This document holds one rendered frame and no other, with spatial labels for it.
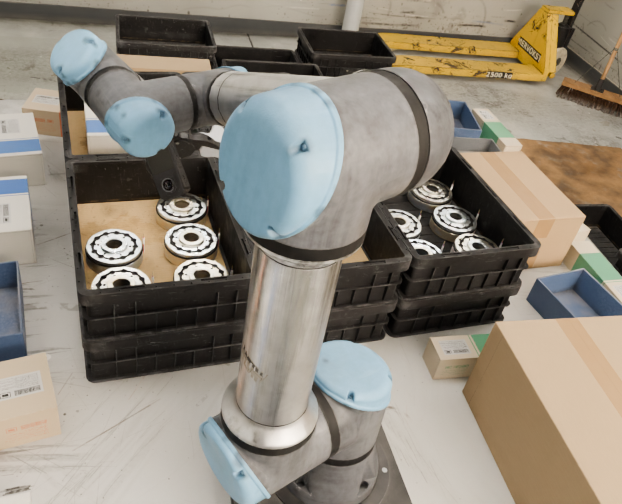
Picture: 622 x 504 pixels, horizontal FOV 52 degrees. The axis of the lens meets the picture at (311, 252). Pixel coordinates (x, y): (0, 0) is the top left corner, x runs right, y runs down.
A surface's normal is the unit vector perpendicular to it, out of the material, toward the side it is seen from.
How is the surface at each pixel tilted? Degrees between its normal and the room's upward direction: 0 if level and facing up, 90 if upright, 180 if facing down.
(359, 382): 8
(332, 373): 8
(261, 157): 82
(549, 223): 90
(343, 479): 71
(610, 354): 0
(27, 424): 90
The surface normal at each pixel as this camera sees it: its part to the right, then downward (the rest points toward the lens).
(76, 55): -0.36, -0.33
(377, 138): 0.59, 0.03
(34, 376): 0.15, -0.77
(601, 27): -0.96, 0.03
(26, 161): 0.40, 0.63
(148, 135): 0.59, 0.65
